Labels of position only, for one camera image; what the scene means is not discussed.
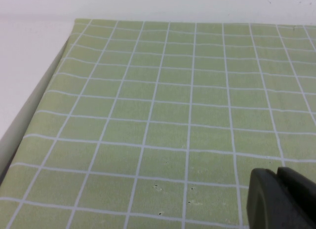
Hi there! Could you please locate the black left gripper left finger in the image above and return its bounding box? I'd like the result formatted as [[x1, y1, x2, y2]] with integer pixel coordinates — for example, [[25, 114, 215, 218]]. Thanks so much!
[[246, 167, 297, 229]]

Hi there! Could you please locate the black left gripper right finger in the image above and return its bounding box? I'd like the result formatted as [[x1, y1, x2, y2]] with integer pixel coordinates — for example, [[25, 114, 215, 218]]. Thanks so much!
[[276, 166, 316, 229]]

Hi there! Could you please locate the green white-checked tablecloth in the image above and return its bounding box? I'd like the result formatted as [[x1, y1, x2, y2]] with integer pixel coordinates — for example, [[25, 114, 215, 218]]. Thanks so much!
[[0, 18, 316, 229]]

